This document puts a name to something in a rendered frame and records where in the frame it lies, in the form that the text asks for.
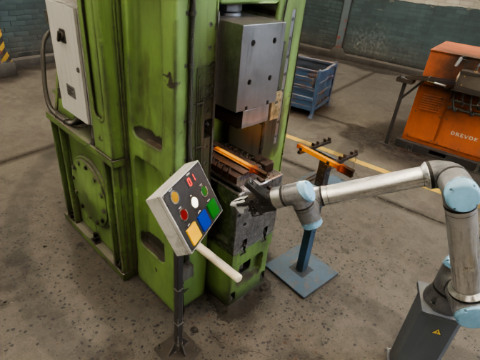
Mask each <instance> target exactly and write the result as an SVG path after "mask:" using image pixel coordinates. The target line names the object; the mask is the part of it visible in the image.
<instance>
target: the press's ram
mask: <svg viewBox="0 0 480 360"><path fill-rule="evenodd" d="M285 31H286V22H285V21H279V20H276V19H270V18H267V17H263V16H257V15H254V14H248V13H244V12H242V13H241V16H220V22H219V48H218V62H217V76H216V103H215V104H217V105H219V106H222V107H224V108H225V109H228V110H230V111H232V112H235V113H238V112H240V111H244V110H245V109H246V110H248V109H252V108H255V107H258V106H263V105H265V104H270V103H273V102H275V101H276V93H277V87H278V82H279V72H280V66H281V57H282V51H283V45H284V36H285Z"/></svg>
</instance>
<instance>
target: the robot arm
mask: <svg viewBox="0 0 480 360"><path fill-rule="evenodd" d="M244 186H245V187H246V188H247V189H248V190H249V191H250V192H252V193H250V194H246V195H244V196H241V197H239V198H237V199H235V200H234V201H232V202H231V203H230V206H234V207H235V208H236V209H237V210H238V212H239V213H240V214H242V213H243V212H244V209H246V208H247V207H248V206H249V210H250V212H251V215H252V217H253V216H254V214H256V213H257V212H258V213H259V215H255V216H261V215H263V214H264V213H266V212H270V211H276V210H277V209H278V208H281V207H285V206H293V208H294V211H295V212H296V215H297V216H298V219H299V221H300V223H301V225H302V227H303V229H305V230H313V229H317V228H318V227H320V226H321V224H322V222H323V221H322V218H321V215H320V213H319V207H320V206H326V205H327V204H335V203H339V202H343V201H351V200H354V199H362V198H366V197H370V196H377V195H382V194H389V193H393V192H398V191H404V190H409V189H416V188H420V187H424V186H425V187H426V188H428V189H440V191H441V195H442V201H443V208H444V213H445V221H446V233H447V240H448V247H449V255H448V256H447V257H446V258H445V259H444V260H443V263H442V265H441V267H440V269H439V271H438V273H437V275H436V277H435V279H434V281H433V282H432V283H431V284H429V285H428V286H427V287H426V288H425V289H424V292H423V298H424V301H425V302H426V303H427V304H428V305H429V306H430V307H431V308H432V309H433V310H434V311H436V312H438V313H440V314H443V315H445V316H453V317H454V318H455V319H456V322H457V323H458V324H459V325H461V326H463V327H467V328H470V329H477V328H480V248H479V225H478V212H477V208H478V205H479V203H480V188H479V186H478V184H477V183H476V182H475V181H474V180H473V179H472V177H471V176H470V174H469V173H468V171H467V170H466V169H465V168H464V167H463V166H461V165H459V164H456V163H454V162H451V161H441V160H433V161H425V162H424V163H423V164H422V165H421V166H419V167H415V168H411V169H404V170H401V171H394V172H390V173H386V174H379V175H376V176H370V177H366V178H362V179H355V180H351V181H345V182H341V183H337V184H330V185H326V186H315V185H312V184H311V183H310V182H309V181H298V182H295V183H292V184H286V185H283V186H277V187H273V188H271V190H270V191H268V192H267V191H265V190H264V189H263V188H262V187H261V186H259V185H258V184H257V183H256V182H255V181H254V180H253V179H252V178H248V179H247V180H246V182H245V184H244Z"/></svg>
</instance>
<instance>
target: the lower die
mask: <svg viewBox="0 0 480 360"><path fill-rule="evenodd" d="M214 146H218V147H220V148H222V149H224V150H225V151H227V152H229V153H231V154H233V155H234V156H237V157H239V158H240V159H243V160H244V161H246V162H248V163H250V164H252V165H253V166H255V165H257V167H259V168H260V169H261V165H260V164H256V162H254V161H252V160H251V161H250V159H248V158H244V157H245V156H242V155H241V154H240V155H239V153H237V152H234V151H233V150H231V149H229V148H228V147H226V146H224V145H222V144H220V143H219V142H217V141H214ZM213 158H216V161H215V159H213V161H212V171H214V172H216V163H217V162H218V161H221V162H219V163H218V165H217V174H219V175H220V176H221V169H222V166H223V165H224V164H227V168H226V165H224V167H223V174H222V175H223V177H224V178H225V179H226V178H227V170H228V168H229V167H232V168H233V171H231V169H229V175H228V179H229V181H230V182H232V183H233V184H236V185H237V186H242V185H244V184H245V182H246V180H247V179H248V178H252V179H253V180H254V179H257V177H260V176H258V175H256V174H254V173H250V168H248V167H246V166H244V165H243V164H240V163H239V162H237V161H235V160H233V159H231V158H230V157H228V156H226V155H224V154H223V153H221V152H219V151H217V150H216V149H213Z"/></svg>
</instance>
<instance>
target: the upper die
mask: <svg viewBox="0 0 480 360"><path fill-rule="evenodd" d="M268 113H269V104H265V105H263V106H258V107H255V108H252V109H248V110H246V109H245V110H244V111H240V112H238V113H235V112H232V111H230V110H228V109H225V108H224V107H222V106H219V105H217V104H215V117H218V118H220V119H222V120H224V121H226V122H228V123H230V124H232V125H234V126H237V127H239V128H240V129H243V128H246V127H248V126H252V125H254V124H258V123H261V122H264V121H267V119H268Z"/></svg>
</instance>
